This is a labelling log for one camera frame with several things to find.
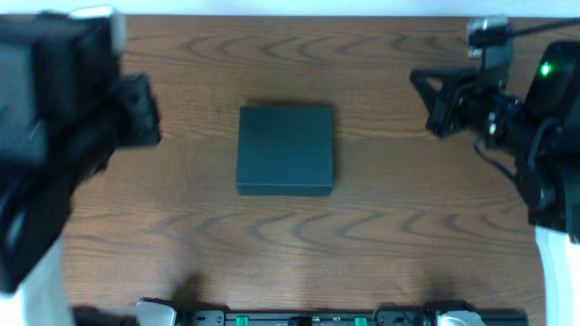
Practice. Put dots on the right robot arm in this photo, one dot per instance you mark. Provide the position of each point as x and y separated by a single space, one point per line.
541 133

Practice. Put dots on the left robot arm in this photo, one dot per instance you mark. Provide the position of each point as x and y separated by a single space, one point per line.
66 107

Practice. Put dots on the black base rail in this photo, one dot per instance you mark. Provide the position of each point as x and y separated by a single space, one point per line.
158 312

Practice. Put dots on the dark green box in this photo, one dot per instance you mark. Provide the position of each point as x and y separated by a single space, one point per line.
285 151

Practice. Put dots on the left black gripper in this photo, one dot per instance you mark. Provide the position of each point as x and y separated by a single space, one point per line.
137 110

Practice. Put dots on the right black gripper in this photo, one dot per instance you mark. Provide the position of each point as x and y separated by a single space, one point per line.
456 106

